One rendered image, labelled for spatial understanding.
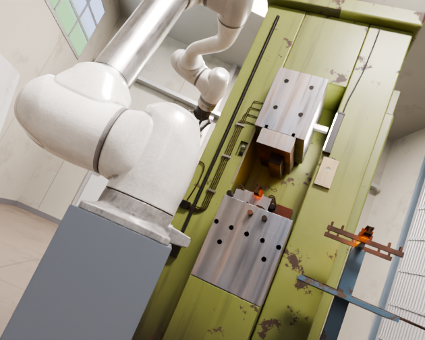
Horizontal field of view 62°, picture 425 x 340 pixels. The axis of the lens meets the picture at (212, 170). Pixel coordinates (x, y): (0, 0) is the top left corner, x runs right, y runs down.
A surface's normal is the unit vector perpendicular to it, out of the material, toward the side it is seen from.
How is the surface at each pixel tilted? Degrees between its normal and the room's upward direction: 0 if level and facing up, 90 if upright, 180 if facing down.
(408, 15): 90
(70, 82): 68
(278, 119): 90
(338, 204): 90
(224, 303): 90
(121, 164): 107
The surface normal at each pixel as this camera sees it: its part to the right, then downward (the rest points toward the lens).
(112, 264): 0.11, -0.17
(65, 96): 0.18, -0.51
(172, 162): 0.47, -0.02
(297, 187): -0.20, -0.29
